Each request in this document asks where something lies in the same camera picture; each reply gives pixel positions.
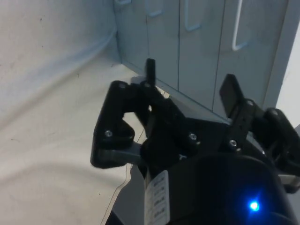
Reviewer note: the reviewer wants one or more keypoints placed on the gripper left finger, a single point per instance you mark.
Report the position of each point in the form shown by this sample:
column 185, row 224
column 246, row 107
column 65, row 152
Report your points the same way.
column 112, row 117

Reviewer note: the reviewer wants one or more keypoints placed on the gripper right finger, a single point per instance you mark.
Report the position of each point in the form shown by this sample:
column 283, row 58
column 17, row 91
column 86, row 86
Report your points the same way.
column 243, row 122

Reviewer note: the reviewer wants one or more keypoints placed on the white chest of drawers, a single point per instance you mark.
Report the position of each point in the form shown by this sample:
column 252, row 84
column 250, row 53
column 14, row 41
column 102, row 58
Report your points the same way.
column 201, row 54

